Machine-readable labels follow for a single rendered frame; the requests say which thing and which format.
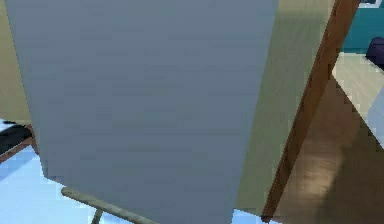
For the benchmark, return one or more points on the grey room door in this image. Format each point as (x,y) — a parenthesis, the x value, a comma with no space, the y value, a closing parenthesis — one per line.
(143,100)

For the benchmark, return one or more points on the tan round bar stand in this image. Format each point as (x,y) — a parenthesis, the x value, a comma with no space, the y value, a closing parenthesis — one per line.
(100,204)

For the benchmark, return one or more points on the black flat object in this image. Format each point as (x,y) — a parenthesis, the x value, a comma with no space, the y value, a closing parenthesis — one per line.
(13,136)

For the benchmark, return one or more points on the dark purple cushion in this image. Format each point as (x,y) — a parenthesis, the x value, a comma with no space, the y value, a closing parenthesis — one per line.
(376,51)

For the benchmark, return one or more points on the white framed picture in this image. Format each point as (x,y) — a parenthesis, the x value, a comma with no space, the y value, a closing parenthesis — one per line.
(370,4)

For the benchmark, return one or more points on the brown wooden door frame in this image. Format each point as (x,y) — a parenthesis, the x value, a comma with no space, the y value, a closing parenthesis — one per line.
(310,100)

